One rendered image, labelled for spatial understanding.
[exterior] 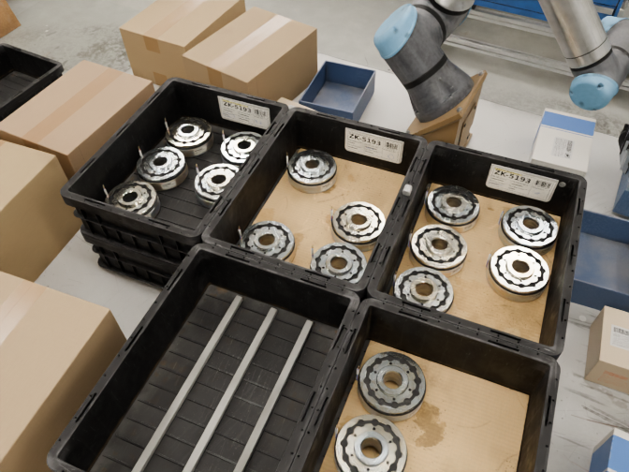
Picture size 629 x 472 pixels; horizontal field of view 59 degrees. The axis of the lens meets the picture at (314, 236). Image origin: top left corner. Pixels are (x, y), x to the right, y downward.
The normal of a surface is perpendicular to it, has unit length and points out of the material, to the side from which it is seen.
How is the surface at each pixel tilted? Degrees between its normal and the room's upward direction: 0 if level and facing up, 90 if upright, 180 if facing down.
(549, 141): 0
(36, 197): 90
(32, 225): 90
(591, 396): 0
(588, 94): 99
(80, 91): 0
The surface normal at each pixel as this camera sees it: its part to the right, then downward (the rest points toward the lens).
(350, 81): -0.36, 0.72
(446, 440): -0.02, -0.64
